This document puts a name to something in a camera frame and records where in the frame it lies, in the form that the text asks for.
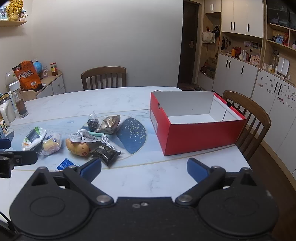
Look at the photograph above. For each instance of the wooden shelf unit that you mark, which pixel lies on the wooden shelf unit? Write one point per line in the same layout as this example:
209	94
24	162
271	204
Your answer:
281	30

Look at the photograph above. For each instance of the brown wooden chair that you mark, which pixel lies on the brown wooden chair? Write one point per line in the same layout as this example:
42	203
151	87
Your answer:
104	70
261	115

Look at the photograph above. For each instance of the red cardboard box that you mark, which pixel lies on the red cardboard box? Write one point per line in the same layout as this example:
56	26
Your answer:
196	139

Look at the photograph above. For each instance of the white kettle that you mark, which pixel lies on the white kettle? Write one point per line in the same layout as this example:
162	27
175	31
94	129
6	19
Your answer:
5	113

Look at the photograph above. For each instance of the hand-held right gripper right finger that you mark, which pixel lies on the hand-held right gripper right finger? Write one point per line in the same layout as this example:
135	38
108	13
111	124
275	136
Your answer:
196	169

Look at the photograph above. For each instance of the white low cabinet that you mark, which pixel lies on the white low cabinet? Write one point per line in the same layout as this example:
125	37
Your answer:
233	74

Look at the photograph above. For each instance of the framed photo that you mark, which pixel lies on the framed photo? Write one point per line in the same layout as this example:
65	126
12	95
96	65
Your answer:
3	12

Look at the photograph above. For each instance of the small clear acrylic stand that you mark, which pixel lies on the small clear acrylic stand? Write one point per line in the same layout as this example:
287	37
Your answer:
44	72

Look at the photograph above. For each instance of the clear bag of black bits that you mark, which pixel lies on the clear bag of black bits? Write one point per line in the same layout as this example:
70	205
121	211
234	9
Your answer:
93	124

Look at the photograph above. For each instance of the beige tote bag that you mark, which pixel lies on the beige tote bag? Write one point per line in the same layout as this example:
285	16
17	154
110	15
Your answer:
208	37

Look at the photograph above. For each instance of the row of bottles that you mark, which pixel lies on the row of bottles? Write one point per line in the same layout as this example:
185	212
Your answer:
242	55

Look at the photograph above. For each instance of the yellow flower decoration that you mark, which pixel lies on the yellow flower decoration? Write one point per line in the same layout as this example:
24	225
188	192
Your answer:
15	9

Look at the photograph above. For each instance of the white wall cupboards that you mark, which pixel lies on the white wall cupboards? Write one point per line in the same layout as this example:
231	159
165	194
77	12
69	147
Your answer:
235	14

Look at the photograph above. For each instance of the orange snack bag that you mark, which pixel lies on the orange snack bag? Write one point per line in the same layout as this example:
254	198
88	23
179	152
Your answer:
26	76

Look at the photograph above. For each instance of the puzzle cube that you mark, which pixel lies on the puzzle cube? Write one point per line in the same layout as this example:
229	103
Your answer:
3	127

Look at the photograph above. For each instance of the crumpled clear printed wrapper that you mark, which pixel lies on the crumpled clear printed wrapper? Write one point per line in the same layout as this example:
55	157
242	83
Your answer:
84	136

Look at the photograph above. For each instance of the white flat panel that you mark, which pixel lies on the white flat panel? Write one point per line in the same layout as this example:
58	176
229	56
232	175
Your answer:
283	66

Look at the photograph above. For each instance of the wooden wall shelf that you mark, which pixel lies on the wooden wall shelf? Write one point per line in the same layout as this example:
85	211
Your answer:
13	23

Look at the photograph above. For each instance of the white cabinet with stickers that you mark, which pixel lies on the white cabinet with stickers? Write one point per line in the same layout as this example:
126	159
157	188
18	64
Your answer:
272	111

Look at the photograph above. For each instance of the black snack packet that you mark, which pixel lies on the black snack packet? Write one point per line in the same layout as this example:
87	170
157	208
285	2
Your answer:
105	154

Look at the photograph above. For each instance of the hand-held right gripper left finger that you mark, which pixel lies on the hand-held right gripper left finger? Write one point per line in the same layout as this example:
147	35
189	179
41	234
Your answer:
92	169

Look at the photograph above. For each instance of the small white cabinet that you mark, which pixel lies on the small white cabinet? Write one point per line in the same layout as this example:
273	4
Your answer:
56	85

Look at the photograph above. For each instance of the black cap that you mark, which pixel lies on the black cap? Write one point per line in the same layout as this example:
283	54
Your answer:
216	31

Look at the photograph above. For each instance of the white marble patterned desktop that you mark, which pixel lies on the white marble patterned desktop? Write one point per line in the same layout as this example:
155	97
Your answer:
129	102

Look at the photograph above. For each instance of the teal cleaning stick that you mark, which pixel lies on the teal cleaning stick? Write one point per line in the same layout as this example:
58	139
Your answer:
97	134

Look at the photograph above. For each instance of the small blue globe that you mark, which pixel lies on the small blue globe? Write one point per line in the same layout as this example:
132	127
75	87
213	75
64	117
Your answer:
38	66

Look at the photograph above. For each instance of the brown foil packet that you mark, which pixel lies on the brown foil packet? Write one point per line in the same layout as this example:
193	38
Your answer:
108	124

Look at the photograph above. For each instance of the glass bottle with white lid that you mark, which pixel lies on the glass bottle with white lid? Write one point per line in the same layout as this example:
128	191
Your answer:
19	104

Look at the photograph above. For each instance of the blue biscuit packet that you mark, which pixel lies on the blue biscuit packet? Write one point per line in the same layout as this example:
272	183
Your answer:
66	164

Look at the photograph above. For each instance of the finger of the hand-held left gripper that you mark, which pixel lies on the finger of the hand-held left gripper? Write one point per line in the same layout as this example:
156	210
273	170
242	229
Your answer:
20	158
4	144

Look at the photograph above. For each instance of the bread in clear wrapper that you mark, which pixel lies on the bread in clear wrapper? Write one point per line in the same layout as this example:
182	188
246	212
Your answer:
49	144

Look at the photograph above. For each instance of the red sauce jar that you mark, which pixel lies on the red sauce jar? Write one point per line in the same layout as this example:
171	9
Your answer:
54	70

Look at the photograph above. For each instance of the yellow squeaky toy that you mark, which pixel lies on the yellow squeaky toy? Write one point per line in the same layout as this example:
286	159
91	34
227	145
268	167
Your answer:
77	149

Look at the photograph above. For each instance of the green and white packet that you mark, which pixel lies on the green and white packet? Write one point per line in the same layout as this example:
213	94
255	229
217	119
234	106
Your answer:
33	138

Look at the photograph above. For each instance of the dark brown door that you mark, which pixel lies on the dark brown door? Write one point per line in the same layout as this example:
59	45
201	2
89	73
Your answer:
190	46

